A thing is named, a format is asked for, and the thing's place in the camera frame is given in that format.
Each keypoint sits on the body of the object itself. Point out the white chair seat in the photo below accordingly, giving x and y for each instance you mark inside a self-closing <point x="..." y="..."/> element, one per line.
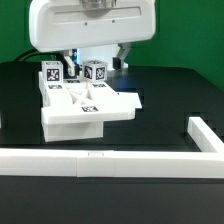
<point x="77" y="131"/>

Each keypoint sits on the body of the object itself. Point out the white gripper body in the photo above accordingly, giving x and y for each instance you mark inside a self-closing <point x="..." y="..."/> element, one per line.
<point x="58" y="25"/>

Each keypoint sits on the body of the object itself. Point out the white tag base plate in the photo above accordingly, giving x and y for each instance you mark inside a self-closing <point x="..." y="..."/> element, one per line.
<point x="132" y="97"/>

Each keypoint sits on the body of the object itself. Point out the white chair back frame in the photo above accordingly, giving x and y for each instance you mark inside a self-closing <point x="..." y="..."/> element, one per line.
<point x="71" y="103"/>

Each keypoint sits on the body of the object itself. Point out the white tagged cube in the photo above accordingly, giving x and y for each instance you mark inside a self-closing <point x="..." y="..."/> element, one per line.
<point x="52" y="71"/>
<point x="94" y="70"/>

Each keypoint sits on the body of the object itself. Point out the white U-shaped obstacle fence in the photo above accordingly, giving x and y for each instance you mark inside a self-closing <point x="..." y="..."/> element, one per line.
<point x="207" y="162"/>

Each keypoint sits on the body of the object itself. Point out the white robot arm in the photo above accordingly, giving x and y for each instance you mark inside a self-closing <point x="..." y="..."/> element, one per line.
<point x="100" y="55"/>

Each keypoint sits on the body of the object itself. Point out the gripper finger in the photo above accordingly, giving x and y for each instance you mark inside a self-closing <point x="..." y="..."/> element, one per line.
<point x="119" y="59"/>
<point x="71" y="65"/>

